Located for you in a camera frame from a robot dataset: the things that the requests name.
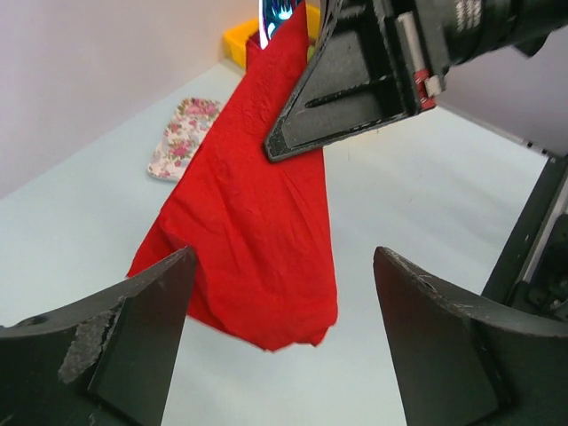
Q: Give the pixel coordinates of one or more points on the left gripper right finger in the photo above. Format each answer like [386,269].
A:
[462,359]

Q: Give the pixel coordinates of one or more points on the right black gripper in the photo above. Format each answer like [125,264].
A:
[375,63]

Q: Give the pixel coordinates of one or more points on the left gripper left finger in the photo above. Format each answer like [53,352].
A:
[107,359]

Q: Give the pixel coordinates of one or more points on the iridescent knife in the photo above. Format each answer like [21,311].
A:
[271,14]

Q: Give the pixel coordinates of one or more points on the red paper napkin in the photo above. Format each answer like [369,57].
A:
[260,230]

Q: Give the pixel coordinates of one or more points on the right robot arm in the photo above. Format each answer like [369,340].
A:
[473,28]

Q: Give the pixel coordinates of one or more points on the yellow plastic tray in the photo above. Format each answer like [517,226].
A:
[241,43]

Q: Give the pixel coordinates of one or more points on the floral cloth mat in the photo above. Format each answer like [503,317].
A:
[182,137]

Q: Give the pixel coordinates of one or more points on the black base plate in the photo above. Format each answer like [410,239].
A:
[531,272]

